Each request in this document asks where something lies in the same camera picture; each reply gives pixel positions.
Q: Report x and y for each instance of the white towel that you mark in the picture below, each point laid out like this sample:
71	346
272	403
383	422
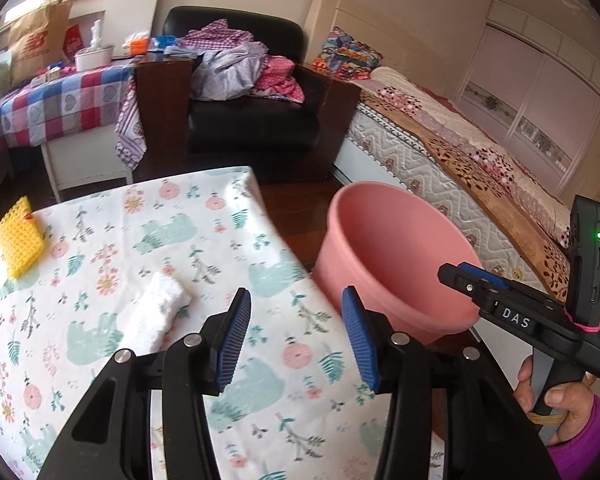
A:
150	315

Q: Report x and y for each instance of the pink floral quilt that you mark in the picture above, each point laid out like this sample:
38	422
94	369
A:
445	110

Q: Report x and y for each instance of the bed with floral quilt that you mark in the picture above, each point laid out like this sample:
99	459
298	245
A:
430	175

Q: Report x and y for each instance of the grey garment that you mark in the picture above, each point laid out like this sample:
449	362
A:
230	72

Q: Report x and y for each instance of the brown paper bag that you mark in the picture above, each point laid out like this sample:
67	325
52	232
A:
35	45

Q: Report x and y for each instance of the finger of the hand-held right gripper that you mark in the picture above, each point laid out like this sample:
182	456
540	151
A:
480	280

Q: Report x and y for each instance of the pink plastic bucket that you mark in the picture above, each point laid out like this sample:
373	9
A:
380	240

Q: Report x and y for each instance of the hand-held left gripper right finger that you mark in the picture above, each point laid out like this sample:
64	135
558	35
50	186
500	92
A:
361	345

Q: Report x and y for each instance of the yellow sponge cloth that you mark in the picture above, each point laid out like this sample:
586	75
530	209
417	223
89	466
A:
20	240

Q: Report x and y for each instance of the blue packet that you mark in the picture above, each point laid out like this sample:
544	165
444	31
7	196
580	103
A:
164	44

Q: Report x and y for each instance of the white tissue tub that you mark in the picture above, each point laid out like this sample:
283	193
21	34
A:
95	59

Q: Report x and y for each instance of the cream bed headboard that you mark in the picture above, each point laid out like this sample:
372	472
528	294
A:
360	20

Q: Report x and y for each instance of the floral tablecloth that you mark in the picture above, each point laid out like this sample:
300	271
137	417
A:
180	210

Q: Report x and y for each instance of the bed with patterned quilt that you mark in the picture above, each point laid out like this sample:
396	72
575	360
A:
525	225

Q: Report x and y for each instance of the white wardrobe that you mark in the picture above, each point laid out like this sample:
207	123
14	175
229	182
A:
530	70

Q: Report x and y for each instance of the person's right forearm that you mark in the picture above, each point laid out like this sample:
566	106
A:
580	455

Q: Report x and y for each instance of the black leather armchair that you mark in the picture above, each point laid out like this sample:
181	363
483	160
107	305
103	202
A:
250	125

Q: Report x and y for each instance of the pink dotted garment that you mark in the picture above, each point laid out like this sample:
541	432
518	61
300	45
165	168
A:
277	77

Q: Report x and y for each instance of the purple patterned hanging cloth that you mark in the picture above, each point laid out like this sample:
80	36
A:
130	130

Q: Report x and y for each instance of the orange white box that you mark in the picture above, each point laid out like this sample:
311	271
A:
136	45

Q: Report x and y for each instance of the red packet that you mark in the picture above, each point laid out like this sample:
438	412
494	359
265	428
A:
72	42

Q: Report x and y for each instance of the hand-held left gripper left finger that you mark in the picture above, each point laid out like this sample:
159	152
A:
232	345

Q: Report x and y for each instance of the person's right hand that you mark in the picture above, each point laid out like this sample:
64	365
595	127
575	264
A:
572	405

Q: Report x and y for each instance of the purple checked shirt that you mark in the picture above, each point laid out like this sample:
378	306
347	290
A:
220	35

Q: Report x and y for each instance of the checked tablecloth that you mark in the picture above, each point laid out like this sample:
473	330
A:
55	105

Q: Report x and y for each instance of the colourful printed pillow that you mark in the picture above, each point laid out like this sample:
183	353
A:
347	55

